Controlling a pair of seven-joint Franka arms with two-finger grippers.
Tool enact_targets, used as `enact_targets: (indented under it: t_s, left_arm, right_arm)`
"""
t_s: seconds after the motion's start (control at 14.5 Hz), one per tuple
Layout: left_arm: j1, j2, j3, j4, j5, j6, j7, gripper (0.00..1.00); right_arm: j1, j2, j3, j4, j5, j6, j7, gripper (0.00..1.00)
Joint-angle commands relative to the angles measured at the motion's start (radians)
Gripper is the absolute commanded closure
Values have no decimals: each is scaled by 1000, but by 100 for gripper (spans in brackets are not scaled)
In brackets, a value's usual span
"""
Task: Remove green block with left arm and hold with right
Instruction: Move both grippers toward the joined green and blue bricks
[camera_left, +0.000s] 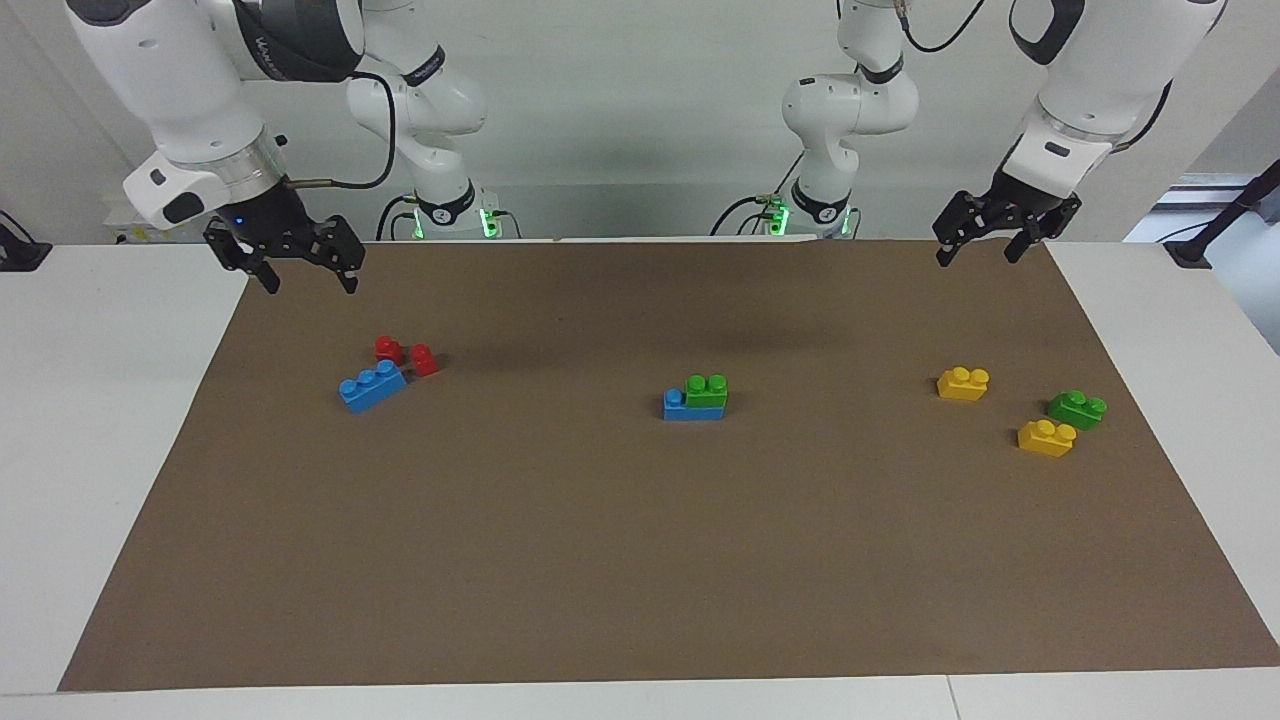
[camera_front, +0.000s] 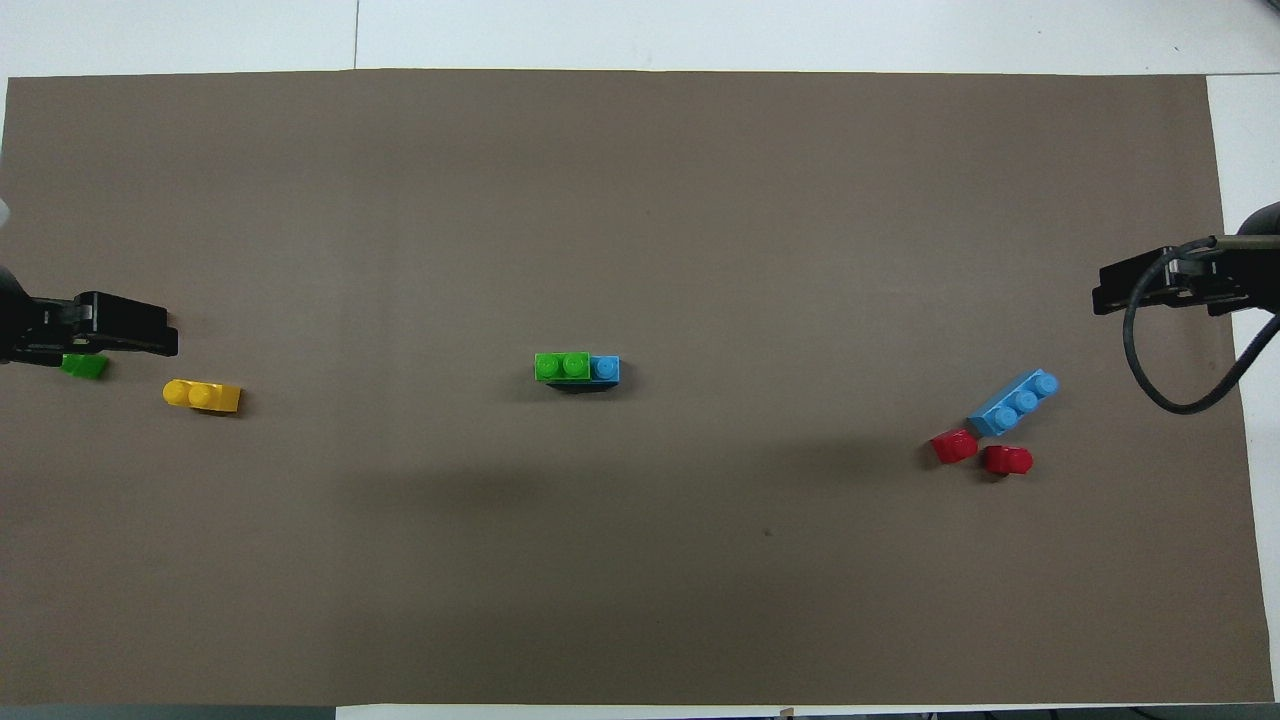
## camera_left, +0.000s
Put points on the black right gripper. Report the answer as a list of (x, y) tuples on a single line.
[(275, 232)]

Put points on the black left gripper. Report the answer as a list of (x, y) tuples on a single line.
[(1015, 205)]

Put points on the green two-stud block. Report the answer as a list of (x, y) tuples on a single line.
[(707, 392), (1076, 411)]

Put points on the yellow two-stud block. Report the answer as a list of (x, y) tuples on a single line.
[(963, 385), (1045, 440)]

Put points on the red small block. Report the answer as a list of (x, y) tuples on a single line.
[(388, 350), (424, 361)]

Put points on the black camera stand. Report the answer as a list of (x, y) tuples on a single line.
[(1215, 220)]

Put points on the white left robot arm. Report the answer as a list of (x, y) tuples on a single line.
[(1120, 60)]

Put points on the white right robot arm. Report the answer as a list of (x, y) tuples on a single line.
[(170, 70)]

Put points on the black table clamp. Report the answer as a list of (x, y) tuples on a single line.
[(20, 250)]

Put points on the brown table mat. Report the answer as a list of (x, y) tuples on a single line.
[(640, 520)]

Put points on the blue three-stud block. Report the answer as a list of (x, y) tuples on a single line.
[(372, 388), (690, 411)]

